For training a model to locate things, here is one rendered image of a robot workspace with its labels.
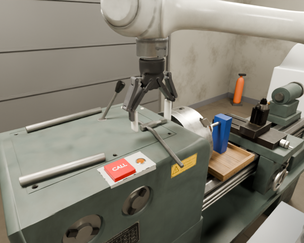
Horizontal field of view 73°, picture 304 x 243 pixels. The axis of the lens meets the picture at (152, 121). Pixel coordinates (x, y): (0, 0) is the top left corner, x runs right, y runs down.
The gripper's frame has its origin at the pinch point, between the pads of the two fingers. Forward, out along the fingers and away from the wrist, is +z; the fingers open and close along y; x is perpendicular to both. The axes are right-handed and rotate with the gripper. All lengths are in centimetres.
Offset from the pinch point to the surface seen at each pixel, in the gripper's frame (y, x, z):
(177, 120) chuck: 19.2, 7.1, 8.0
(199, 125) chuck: 26.9, 1.6, 10.4
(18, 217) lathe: -40.8, -10.5, 4.7
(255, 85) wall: 394, 155, 89
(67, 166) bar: -28.8, -3.1, 2.8
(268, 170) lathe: 79, -13, 51
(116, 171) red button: -19.9, -11.5, 3.5
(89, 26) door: 64, 200, -25
